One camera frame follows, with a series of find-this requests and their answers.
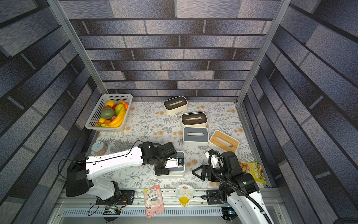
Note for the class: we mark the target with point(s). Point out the yellow smiley snack cup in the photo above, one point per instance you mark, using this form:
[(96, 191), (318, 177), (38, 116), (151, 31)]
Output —
[(184, 194)]

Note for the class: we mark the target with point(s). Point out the yellow toy banana bunch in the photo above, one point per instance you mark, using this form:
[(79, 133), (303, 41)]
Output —
[(116, 121)]

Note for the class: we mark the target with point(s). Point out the yellow toy lemon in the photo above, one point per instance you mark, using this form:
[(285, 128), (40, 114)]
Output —
[(110, 103)]

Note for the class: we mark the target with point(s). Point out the orange toy fruit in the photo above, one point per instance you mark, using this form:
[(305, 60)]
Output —
[(124, 103)]

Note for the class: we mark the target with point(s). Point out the yellow-green toy pear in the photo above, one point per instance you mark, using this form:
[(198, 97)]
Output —
[(118, 108)]

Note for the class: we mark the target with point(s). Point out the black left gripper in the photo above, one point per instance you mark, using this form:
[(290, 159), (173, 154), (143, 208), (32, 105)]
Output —
[(163, 171)]

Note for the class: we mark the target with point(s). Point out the brown lid rounded tissue box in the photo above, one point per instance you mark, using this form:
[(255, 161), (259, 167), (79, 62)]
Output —
[(195, 119)]

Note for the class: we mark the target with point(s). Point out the pink blister pack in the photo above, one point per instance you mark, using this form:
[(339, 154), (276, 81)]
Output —
[(153, 199)]

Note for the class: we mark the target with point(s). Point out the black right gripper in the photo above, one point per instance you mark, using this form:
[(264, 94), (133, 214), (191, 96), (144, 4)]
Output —
[(207, 172)]

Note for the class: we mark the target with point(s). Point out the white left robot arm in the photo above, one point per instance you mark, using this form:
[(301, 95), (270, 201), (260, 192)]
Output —
[(83, 173)]

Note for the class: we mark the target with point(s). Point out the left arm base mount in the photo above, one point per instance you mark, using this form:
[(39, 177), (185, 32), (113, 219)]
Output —
[(125, 197)]

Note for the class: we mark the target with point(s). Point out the wooden lid tissue box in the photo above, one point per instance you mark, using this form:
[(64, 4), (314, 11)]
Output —
[(222, 142)]

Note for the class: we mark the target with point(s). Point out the grey lid tissue box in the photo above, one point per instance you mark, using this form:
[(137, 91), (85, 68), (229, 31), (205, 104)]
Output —
[(177, 163), (172, 175), (195, 136)]

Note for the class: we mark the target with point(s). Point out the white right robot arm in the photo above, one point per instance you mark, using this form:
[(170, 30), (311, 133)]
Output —
[(238, 191)]

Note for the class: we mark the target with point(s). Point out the dark brown lid tissue box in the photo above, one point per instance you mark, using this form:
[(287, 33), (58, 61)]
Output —
[(175, 105)]

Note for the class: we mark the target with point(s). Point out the green toy mango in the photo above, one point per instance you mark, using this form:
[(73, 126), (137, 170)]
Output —
[(107, 113)]

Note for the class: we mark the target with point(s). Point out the white plastic fruit basket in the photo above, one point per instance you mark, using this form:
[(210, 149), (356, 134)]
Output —
[(95, 115)]

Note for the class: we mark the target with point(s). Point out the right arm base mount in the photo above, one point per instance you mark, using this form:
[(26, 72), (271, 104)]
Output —
[(216, 196)]

